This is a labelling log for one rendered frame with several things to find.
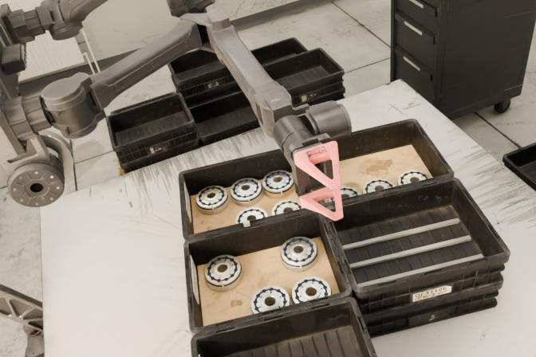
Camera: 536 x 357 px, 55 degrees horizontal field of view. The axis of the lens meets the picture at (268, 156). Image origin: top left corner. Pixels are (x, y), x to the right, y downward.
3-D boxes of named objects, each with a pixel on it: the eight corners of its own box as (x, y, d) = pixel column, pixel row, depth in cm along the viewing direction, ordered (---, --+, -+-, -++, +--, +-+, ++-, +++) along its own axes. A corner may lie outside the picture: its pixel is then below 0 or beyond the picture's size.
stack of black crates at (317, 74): (284, 163, 283) (272, 95, 254) (265, 134, 305) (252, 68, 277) (349, 139, 290) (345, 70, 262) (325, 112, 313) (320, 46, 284)
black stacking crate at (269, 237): (202, 359, 129) (191, 335, 122) (193, 267, 152) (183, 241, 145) (355, 321, 131) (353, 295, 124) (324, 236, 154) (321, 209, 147)
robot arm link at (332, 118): (269, 132, 98) (262, 94, 92) (325, 114, 99) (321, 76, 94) (292, 170, 88) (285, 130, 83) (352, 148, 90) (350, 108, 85)
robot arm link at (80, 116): (45, 119, 110) (34, 99, 107) (92, 104, 112) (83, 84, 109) (46, 143, 104) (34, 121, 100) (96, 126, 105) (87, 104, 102)
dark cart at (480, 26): (430, 145, 299) (441, -3, 241) (389, 107, 332) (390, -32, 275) (517, 112, 310) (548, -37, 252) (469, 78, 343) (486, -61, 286)
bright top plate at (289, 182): (266, 195, 164) (266, 194, 163) (260, 175, 171) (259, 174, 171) (297, 188, 164) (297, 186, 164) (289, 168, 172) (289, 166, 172)
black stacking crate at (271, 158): (193, 266, 152) (183, 241, 145) (187, 198, 175) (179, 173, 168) (324, 235, 154) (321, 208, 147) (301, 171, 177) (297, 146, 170)
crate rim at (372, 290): (354, 300, 125) (354, 294, 123) (322, 213, 148) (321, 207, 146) (512, 261, 127) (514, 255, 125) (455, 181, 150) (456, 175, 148)
